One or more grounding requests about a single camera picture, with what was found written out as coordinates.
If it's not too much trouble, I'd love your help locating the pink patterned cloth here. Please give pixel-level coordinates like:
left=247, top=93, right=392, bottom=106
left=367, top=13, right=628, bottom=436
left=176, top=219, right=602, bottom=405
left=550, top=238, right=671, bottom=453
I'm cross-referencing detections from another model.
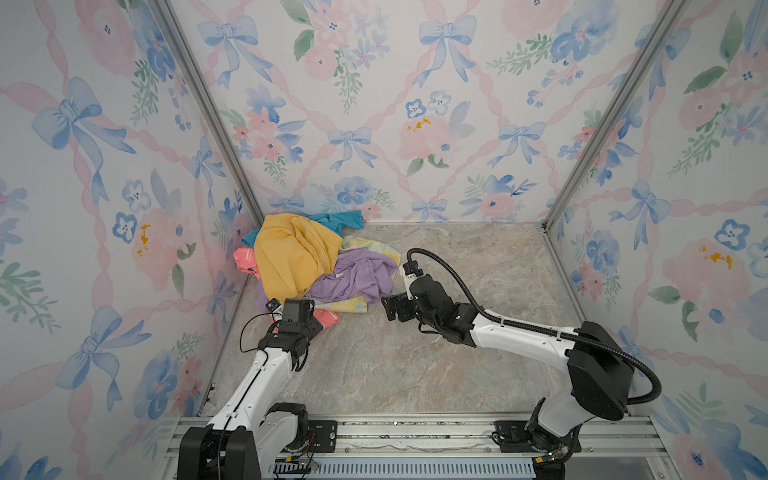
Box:
left=233, top=247, right=341, bottom=328

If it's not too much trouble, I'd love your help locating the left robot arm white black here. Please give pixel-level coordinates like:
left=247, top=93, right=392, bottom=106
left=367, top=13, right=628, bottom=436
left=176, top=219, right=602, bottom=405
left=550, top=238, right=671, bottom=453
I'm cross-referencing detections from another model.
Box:
left=175, top=299, right=323, bottom=479

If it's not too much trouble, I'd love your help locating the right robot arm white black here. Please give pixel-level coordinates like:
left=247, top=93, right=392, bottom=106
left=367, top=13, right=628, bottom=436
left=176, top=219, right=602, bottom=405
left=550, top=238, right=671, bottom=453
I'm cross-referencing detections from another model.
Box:
left=381, top=275, right=634, bottom=462

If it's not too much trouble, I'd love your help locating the pale yellow floral cloth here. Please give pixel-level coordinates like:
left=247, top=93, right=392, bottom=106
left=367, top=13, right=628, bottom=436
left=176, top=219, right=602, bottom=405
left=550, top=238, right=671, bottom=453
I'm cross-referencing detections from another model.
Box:
left=315, top=236, right=401, bottom=314

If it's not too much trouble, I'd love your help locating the purple cloth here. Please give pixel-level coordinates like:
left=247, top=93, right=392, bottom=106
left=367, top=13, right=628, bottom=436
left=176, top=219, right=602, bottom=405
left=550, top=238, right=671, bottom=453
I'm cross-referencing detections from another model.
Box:
left=307, top=248, right=398, bottom=304

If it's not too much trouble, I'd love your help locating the teal cloth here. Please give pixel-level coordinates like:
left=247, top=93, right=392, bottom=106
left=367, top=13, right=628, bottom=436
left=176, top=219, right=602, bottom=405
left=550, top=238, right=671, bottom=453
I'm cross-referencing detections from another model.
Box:
left=241, top=209, right=366, bottom=248

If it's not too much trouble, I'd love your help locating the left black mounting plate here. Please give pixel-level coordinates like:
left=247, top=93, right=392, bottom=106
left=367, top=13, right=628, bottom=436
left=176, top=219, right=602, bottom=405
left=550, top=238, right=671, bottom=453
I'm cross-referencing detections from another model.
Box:
left=285, top=420, right=338, bottom=454

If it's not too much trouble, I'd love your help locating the black mounting plate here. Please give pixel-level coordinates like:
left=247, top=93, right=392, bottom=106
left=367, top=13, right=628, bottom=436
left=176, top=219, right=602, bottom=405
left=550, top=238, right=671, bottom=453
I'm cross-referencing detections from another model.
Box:
left=285, top=420, right=338, bottom=454
left=491, top=420, right=582, bottom=455

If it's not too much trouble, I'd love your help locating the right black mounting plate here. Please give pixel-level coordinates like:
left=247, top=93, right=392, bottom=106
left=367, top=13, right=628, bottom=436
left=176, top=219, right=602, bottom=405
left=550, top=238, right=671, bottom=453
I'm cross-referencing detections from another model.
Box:
left=491, top=420, right=582, bottom=455

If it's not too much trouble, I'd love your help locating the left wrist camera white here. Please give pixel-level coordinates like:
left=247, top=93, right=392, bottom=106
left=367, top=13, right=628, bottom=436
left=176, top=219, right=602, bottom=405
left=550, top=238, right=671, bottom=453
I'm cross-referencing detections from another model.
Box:
left=266, top=298, right=283, bottom=315

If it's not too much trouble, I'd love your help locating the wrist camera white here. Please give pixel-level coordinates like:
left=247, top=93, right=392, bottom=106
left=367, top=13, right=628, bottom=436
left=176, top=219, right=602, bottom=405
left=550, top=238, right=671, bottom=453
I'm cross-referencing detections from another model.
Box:
left=400, top=260, right=424, bottom=300
left=266, top=298, right=283, bottom=315

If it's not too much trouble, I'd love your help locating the left thin black cable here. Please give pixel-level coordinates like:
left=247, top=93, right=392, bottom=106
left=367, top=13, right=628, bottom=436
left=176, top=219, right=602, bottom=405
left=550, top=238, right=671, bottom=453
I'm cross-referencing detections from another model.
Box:
left=238, top=310, right=283, bottom=355

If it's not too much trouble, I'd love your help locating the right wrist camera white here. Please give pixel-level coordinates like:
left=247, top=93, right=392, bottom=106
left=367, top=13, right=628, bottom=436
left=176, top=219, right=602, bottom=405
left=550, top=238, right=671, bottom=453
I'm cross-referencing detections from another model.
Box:
left=400, top=260, right=424, bottom=300

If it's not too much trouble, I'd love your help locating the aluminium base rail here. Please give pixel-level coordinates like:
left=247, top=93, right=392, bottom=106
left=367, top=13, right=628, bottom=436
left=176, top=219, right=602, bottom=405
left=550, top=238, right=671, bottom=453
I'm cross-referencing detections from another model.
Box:
left=152, top=410, right=679, bottom=480

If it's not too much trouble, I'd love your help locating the right black corrugated cable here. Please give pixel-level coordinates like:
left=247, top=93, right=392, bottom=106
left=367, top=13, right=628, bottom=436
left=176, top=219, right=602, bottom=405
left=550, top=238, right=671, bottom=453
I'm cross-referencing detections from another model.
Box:
left=406, top=247, right=663, bottom=406

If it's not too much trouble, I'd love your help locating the left aluminium corner post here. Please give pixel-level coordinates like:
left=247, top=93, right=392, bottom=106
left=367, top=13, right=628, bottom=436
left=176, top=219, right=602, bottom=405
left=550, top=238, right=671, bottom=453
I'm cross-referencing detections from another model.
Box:
left=148, top=0, right=264, bottom=227

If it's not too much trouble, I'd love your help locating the aluminium corner post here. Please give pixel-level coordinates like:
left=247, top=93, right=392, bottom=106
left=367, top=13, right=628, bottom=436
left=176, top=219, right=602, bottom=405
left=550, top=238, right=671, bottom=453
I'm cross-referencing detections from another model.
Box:
left=542, top=0, right=689, bottom=234
left=148, top=0, right=264, bottom=227

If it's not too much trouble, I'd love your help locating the right aluminium corner post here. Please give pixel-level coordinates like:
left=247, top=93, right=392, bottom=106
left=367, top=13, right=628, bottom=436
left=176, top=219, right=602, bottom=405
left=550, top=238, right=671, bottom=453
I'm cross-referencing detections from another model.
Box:
left=542, top=0, right=689, bottom=234

